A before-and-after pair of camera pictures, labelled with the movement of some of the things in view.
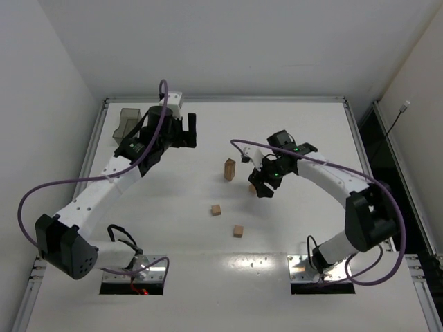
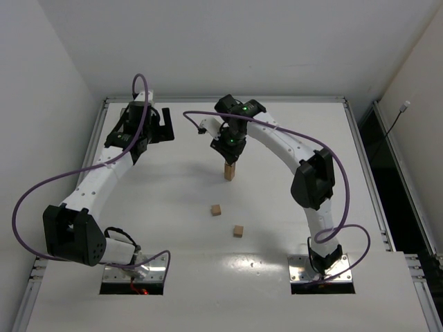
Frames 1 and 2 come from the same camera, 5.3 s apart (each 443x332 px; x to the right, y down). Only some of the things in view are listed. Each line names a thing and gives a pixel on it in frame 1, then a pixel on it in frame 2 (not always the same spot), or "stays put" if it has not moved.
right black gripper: [262, 178] -> [228, 151]
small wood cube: [216, 209] stays put
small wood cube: [238, 230] stays put
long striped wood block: [230, 167] stays put
